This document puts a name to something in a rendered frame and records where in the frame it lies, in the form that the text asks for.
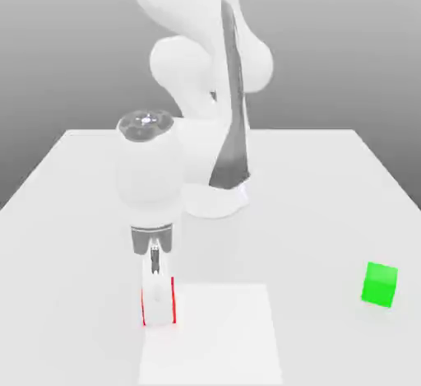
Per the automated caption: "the small green cube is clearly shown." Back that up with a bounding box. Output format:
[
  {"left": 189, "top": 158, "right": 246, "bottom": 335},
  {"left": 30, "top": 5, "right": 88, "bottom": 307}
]
[{"left": 360, "top": 261, "right": 400, "bottom": 309}]

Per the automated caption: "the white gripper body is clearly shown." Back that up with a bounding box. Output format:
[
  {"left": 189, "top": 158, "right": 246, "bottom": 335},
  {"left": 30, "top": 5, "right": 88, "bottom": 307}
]
[{"left": 141, "top": 254, "right": 174, "bottom": 327}]

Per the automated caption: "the small red cube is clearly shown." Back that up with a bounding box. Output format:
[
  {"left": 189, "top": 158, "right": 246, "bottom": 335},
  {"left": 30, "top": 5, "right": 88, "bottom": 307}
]
[{"left": 140, "top": 276, "right": 178, "bottom": 327}]

